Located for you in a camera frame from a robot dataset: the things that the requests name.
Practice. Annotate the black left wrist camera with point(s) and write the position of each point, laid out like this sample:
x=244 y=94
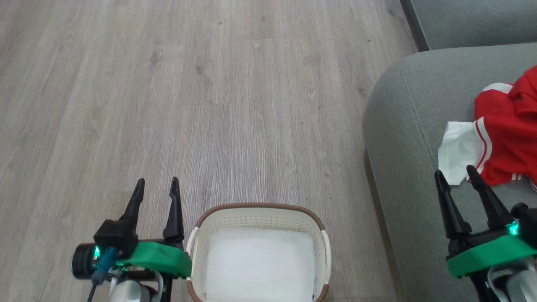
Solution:
x=113 y=239

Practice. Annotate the red white striped-trim garment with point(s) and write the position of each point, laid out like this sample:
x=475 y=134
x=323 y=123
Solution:
x=503 y=138

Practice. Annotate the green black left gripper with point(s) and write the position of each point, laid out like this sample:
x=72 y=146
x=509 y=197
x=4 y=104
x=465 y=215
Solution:
x=157 y=258

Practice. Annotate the blue left camera plug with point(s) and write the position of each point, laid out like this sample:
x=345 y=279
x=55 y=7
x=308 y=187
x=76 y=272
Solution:
x=104 y=264

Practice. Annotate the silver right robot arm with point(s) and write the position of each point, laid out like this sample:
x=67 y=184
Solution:
x=522 y=285

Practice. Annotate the white laundry basket brown rim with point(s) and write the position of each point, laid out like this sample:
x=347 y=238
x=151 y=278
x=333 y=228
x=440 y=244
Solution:
x=260 y=260

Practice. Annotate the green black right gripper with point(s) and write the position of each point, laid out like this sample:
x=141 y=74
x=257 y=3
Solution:
x=486 y=253

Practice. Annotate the light grey sofa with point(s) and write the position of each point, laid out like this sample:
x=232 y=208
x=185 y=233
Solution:
x=419 y=167

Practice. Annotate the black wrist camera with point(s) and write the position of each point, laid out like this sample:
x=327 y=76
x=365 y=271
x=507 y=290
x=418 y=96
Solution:
x=526 y=224
x=113 y=239

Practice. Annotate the dark grey sofa section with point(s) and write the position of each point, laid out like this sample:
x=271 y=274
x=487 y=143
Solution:
x=474 y=21

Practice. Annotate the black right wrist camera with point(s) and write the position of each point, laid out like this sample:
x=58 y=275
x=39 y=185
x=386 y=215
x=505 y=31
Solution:
x=526 y=224

